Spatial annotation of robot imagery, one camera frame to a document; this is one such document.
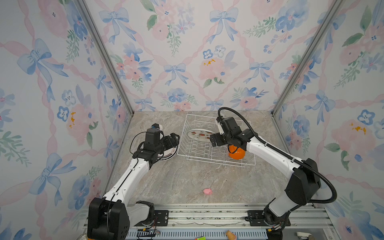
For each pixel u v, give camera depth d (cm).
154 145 62
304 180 44
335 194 40
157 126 76
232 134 64
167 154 95
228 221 75
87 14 71
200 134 95
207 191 80
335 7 69
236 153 71
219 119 74
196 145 93
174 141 74
